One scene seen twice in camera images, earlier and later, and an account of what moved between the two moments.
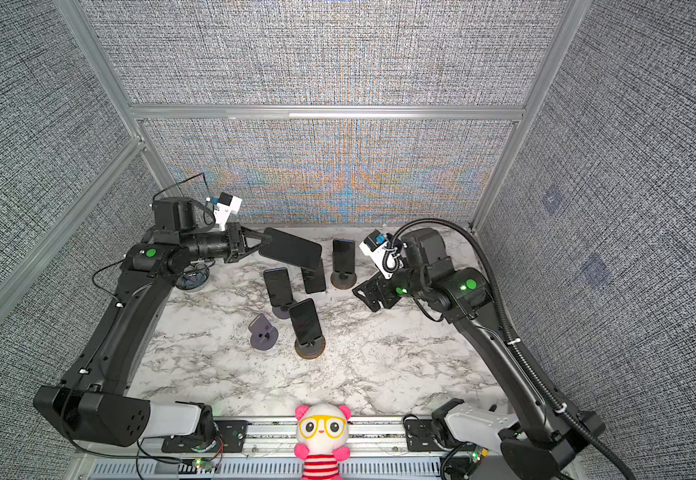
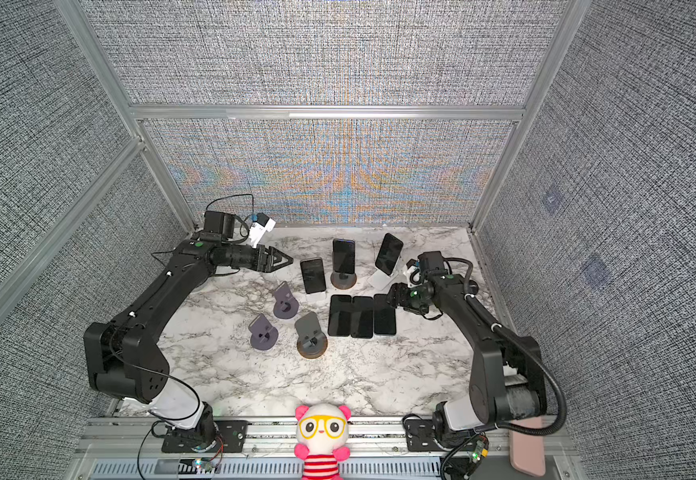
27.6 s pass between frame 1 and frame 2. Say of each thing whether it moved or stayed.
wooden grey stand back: stayed
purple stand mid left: stayed
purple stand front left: stayed
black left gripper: moved
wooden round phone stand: stayed
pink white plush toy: stayed
